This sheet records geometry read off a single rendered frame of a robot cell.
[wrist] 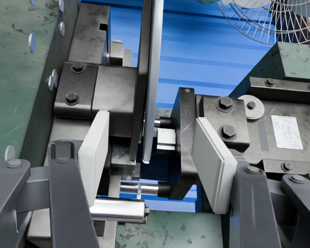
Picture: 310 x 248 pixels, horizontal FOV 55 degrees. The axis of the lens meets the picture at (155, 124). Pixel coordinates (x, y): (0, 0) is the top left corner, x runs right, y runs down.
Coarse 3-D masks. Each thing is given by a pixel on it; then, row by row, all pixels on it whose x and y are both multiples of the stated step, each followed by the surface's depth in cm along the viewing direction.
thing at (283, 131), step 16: (208, 96) 56; (224, 96) 55; (208, 112) 54; (224, 112) 54; (240, 112) 55; (256, 112) 58; (272, 112) 60; (288, 112) 60; (304, 112) 60; (224, 128) 51; (240, 128) 53; (256, 128) 57; (272, 128) 58; (288, 128) 58; (304, 128) 58; (240, 144) 52; (256, 144) 55; (272, 144) 56; (288, 144) 56; (304, 144) 57; (256, 160) 54; (304, 160) 55
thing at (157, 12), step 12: (156, 0) 25; (156, 12) 25; (156, 24) 25; (156, 36) 25; (156, 48) 26; (156, 60) 26; (156, 72) 26; (156, 84) 26; (156, 96) 27; (144, 120) 50; (144, 132) 39; (144, 144) 32; (144, 156) 34
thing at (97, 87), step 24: (144, 0) 39; (144, 24) 37; (144, 48) 35; (72, 72) 47; (96, 72) 48; (120, 72) 48; (144, 72) 34; (72, 96) 44; (96, 96) 45; (120, 96) 46; (144, 96) 37; (120, 120) 46
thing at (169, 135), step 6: (156, 132) 64; (162, 132) 61; (168, 132) 61; (174, 132) 61; (162, 138) 60; (168, 138) 61; (174, 138) 61; (162, 144) 61; (168, 144) 61; (174, 144) 60; (156, 150) 61; (162, 150) 61; (168, 150) 61; (174, 150) 61
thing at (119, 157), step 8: (120, 144) 56; (128, 144) 56; (112, 152) 55; (120, 152) 55; (128, 152) 56; (112, 160) 54; (120, 160) 55; (128, 160) 55; (112, 168) 56; (120, 168) 56; (128, 168) 56; (128, 176) 60
